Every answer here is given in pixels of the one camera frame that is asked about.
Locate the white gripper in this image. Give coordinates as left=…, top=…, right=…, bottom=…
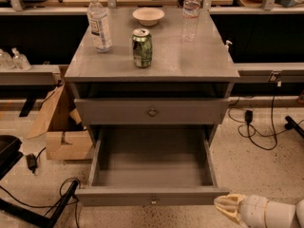
left=214, top=194, right=269, bottom=228

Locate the grey drawer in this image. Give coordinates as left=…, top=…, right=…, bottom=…
left=75, top=98, right=228, bottom=124
left=76, top=127, right=229, bottom=206

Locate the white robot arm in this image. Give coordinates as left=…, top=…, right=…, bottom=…
left=214, top=194, right=304, bottom=228

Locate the grey wooden drawer cabinet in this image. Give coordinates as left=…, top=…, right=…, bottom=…
left=65, top=8, right=239, bottom=140

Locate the grey top drawer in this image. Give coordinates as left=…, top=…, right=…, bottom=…
left=75, top=98, right=228, bottom=124

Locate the black power adapter right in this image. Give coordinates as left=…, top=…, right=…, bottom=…
left=245, top=110, right=253, bottom=124

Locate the black power adapter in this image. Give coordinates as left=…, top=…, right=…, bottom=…
left=26, top=154, right=38, bottom=173
left=245, top=110, right=253, bottom=124

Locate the black stand leg right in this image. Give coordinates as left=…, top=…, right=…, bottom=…
left=285, top=116, right=304, bottom=138

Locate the small white pump dispenser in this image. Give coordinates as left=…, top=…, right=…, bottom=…
left=225, top=40, right=233, bottom=51

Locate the brown cardboard box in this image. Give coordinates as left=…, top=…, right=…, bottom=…
left=26, top=65, right=94, bottom=162

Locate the green soda can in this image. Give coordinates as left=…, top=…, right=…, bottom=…
left=132, top=28, right=153, bottom=68

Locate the black metal stand leg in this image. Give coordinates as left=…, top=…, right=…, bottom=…
left=0, top=178, right=80, bottom=228

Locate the clear plastic water bottle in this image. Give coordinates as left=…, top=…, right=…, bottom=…
left=181, top=0, right=201, bottom=42

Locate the black power adapter left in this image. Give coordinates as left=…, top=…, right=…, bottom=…
left=26, top=154, right=38, bottom=173

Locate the white paper bowl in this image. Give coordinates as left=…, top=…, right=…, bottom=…
left=132, top=8, right=164, bottom=27

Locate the labelled clear water bottle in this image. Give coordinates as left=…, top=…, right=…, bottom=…
left=86, top=0, right=112, bottom=52

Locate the sanitizer pump bottle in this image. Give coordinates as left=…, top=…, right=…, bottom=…
left=0, top=49, right=15, bottom=69
left=11, top=47, right=31, bottom=70

